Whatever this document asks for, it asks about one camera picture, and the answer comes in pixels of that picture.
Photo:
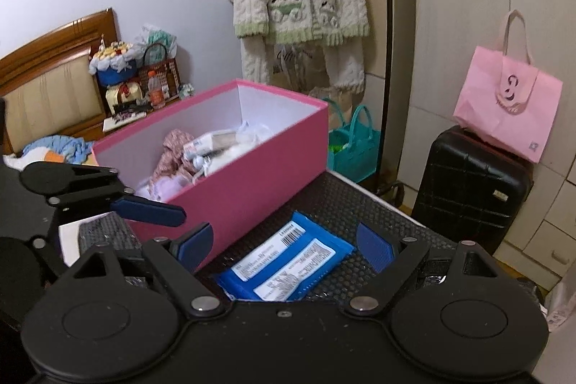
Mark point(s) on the wooden bed headboard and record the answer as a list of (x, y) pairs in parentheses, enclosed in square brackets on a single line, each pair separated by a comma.
[(49, 91)]

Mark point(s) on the white paper sheet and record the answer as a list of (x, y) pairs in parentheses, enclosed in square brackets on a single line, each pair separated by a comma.
[(68, 247)]

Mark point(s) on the brown wicker basket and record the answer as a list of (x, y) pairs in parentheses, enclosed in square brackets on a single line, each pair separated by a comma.
[(168, 71)]

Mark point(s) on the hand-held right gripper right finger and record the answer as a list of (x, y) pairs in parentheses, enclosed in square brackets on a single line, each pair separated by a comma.
[(375, 244)]

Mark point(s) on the black clothes rack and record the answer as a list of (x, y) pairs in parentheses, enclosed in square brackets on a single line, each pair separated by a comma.
[(388, 51)]

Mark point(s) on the pink cardboard box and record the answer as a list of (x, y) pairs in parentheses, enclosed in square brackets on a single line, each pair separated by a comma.
[(261, 195)]

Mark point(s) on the beige wardrobe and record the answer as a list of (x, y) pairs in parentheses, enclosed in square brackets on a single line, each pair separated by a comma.
[(454, 6)]

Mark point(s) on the white flower bouquet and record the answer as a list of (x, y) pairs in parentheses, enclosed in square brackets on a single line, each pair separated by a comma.
[(112, 58)]

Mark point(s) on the orange drink bottle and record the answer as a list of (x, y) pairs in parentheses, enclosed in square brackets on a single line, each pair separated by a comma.
[(155, 89)]

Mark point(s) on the pink tote bag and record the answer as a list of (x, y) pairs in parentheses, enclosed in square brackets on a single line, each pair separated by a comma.
[(504, 105)]

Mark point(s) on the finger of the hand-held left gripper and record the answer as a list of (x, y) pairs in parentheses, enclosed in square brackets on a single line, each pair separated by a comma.
[(148, 211)]

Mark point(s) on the cream knitted pants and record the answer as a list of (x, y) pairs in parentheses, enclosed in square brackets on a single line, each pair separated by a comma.
[(261, 60)]

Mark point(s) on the white plastic bag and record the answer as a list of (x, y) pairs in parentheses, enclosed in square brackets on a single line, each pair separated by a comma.
[(157, 37)]

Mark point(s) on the blue white cloth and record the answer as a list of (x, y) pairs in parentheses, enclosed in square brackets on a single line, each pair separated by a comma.
[(58, 148)]

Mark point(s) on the black suitcase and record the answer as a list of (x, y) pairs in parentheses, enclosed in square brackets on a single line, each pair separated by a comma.
[(468, 190)]

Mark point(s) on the white labelled packet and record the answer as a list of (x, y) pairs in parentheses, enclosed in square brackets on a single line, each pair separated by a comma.
[(209, 144)]

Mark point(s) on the pink floral cloth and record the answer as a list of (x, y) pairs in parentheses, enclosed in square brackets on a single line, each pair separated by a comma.
[(173, 154)]

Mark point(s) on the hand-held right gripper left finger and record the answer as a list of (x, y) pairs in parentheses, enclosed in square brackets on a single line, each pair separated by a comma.
[(195, 247)]

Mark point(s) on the cream yellow box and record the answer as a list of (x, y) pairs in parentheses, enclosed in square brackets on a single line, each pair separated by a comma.
[(123, 96)]

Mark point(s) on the white plastic packet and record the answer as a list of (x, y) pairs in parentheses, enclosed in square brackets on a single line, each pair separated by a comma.
[(560, 303)]

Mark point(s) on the blue wet wipes packet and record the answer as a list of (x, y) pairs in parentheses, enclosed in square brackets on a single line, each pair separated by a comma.
[(288, 262)]

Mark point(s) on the teal plastic basket bag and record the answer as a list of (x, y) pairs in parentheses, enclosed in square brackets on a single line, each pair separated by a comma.
[(355, 145)]

